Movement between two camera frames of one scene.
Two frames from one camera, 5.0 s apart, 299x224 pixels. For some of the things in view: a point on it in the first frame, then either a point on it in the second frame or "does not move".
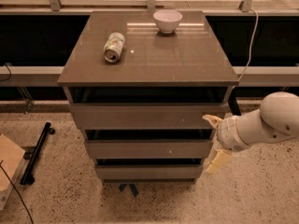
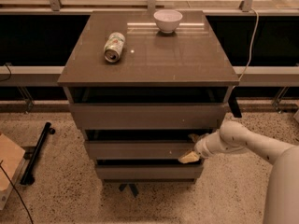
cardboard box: x=11 y=154 does not move
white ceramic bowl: x=167 y=21 does not move
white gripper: x=228 y=133 → x=201 y=148
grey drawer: x=149 y=149 does not move
